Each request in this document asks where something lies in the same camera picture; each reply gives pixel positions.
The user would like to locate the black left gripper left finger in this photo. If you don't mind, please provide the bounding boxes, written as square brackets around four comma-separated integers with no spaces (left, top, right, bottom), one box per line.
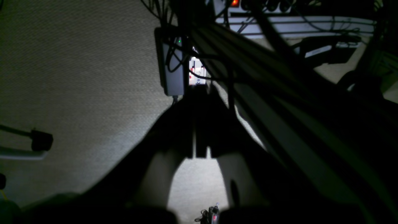
[22,94,197,224]

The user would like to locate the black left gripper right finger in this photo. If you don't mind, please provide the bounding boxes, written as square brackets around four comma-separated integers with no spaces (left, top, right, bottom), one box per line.
[195,85,366,224]

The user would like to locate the black caster wheel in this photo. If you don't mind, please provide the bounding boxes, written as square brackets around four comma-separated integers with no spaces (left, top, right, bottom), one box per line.
[31,129,53,152]

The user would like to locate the grey power adapter box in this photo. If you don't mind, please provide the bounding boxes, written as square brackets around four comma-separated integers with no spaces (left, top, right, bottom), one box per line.
[154,27,187,96]

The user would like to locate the white power strip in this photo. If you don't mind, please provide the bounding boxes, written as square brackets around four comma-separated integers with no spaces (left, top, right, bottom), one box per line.
[216,0,377,39]

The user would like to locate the dark table frame rails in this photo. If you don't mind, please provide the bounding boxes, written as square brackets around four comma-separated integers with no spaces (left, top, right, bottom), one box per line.
[187,24,397,224]

